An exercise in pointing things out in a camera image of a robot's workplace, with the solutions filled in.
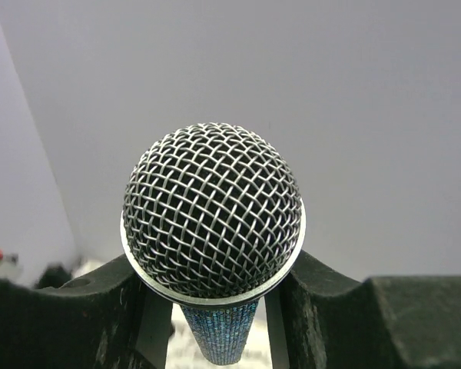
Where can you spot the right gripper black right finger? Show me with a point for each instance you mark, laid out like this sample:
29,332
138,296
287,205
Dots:
319,318

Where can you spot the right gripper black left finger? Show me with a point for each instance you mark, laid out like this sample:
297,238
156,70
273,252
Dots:
104,319

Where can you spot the glitter microphone silver head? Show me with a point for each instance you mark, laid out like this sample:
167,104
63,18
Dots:
213,220

